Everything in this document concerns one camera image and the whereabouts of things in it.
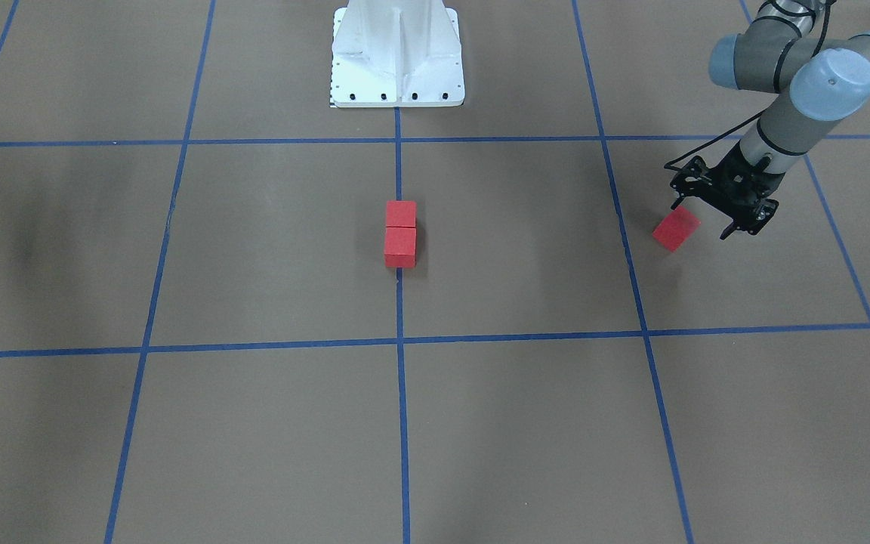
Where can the white pedestal column base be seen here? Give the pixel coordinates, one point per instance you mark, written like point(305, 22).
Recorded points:
point(396, 54)

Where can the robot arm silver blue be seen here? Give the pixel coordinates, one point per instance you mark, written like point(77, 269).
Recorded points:
point(818, 83)

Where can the red cube block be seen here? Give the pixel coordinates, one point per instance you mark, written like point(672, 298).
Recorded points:
point(400, 247)
point(678, 226)
point(401, 214)

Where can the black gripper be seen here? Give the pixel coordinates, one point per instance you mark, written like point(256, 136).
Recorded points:
point(759, 214)

